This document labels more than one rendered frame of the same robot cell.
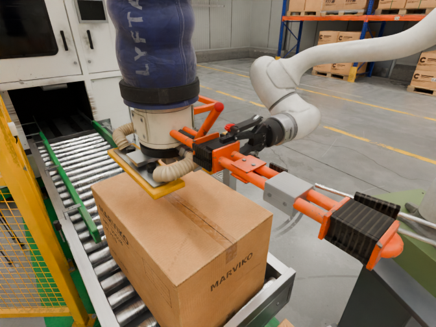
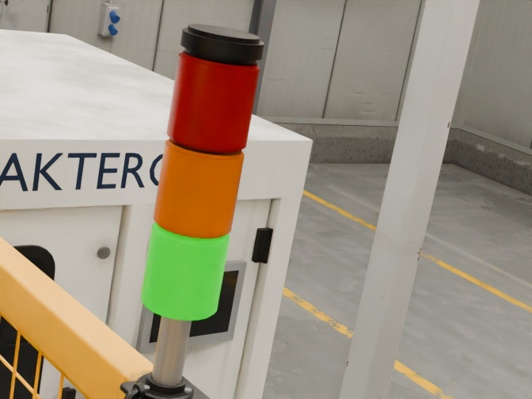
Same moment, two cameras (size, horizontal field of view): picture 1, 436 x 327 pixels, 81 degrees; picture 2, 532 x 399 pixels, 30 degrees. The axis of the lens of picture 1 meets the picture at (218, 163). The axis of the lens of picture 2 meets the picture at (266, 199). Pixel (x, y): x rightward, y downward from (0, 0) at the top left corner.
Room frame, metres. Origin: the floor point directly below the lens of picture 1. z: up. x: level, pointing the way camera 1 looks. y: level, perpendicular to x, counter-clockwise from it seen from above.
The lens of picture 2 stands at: (0.58, 1.05, 2.41)
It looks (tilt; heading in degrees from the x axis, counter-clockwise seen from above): 15 degrees down; 359
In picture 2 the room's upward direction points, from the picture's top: 11 degrees clockwise
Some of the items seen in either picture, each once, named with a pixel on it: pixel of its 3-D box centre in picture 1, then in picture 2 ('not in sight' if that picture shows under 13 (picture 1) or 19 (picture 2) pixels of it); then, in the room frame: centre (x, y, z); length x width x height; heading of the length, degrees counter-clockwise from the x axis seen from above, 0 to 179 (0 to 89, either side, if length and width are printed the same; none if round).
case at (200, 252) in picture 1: (178, 237); not in sight; (0.75, 0.16, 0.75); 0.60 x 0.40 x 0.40; 43
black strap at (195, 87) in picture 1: (161, 86); not in sight; (0.75, 0.16, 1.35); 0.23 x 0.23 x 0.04
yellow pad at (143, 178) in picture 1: (141, 162); not in sight; (0.69, 0.24, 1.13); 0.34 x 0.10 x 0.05; 40
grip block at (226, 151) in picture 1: (216, 151); not in sight; (0.56, 0.00, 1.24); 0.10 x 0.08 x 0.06; 130
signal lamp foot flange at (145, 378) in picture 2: not in sight; (165, 384); (1.18, 1.07, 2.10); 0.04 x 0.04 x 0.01
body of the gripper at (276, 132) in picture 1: (262, 135); not in sight; (0.66, -0.12, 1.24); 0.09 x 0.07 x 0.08; 131
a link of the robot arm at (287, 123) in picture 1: (278, 129); not in sight; (0.70, -0.18, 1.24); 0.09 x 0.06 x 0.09; 41
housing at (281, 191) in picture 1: (287, 193); not in sight; (0.40, -0.13, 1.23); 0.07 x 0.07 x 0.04; 40
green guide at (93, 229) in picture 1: (54, 172); not in sight; (1.49, 1.13, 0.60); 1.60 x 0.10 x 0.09; 39
